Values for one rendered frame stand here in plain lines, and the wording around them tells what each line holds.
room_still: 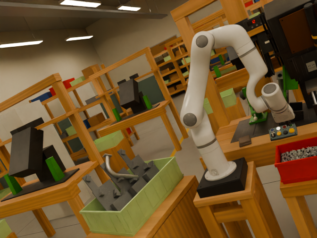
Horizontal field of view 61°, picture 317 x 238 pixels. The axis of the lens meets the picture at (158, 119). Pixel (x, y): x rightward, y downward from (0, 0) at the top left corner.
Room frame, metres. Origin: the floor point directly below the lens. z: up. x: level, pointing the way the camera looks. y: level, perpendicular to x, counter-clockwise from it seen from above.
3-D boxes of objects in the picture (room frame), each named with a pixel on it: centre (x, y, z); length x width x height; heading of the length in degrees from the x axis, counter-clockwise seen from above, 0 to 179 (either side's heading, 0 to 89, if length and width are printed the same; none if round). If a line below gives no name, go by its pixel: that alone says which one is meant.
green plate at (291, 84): (1.68, -0.87, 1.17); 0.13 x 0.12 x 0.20; 59
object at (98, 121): (7.52, 1.92, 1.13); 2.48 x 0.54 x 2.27; 65
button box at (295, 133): (1.54, -0.65, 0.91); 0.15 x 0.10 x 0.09; 59
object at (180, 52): (11.62, -2.09, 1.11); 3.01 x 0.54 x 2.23; 65
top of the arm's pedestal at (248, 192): (1.44, -0.19, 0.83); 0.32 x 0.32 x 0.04; 62
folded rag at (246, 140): (1.68, -0.45, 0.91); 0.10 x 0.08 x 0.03; 159
